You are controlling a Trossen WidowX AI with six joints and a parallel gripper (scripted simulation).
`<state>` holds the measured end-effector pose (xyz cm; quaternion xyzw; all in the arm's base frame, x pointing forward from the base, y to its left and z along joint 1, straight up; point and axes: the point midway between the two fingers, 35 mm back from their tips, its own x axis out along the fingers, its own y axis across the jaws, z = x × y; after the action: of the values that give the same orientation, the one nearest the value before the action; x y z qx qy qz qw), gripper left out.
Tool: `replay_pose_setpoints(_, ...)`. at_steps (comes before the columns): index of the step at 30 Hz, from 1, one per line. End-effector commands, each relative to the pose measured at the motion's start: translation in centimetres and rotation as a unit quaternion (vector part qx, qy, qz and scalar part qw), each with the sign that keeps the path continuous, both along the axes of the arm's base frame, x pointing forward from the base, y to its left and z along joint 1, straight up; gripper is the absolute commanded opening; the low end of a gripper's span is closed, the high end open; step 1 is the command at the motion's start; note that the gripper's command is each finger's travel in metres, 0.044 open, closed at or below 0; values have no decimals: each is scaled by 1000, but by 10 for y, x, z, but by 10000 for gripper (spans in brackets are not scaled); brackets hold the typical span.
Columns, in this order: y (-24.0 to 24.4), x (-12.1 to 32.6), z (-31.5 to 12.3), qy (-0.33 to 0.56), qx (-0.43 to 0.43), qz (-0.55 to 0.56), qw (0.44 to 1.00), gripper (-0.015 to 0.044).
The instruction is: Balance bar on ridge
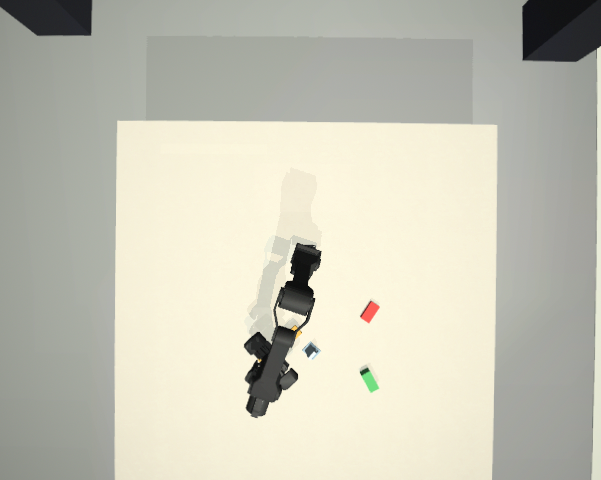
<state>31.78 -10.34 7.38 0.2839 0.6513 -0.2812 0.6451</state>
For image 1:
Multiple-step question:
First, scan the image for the yellow bar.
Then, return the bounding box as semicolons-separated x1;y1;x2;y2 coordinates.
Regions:
291;325;302;339

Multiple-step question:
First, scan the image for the red rectangular block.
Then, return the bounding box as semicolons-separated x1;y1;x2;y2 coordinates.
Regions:
360;301;380;323

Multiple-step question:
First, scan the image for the green rectangular block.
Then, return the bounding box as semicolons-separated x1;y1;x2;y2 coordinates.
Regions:
360;368;379;393

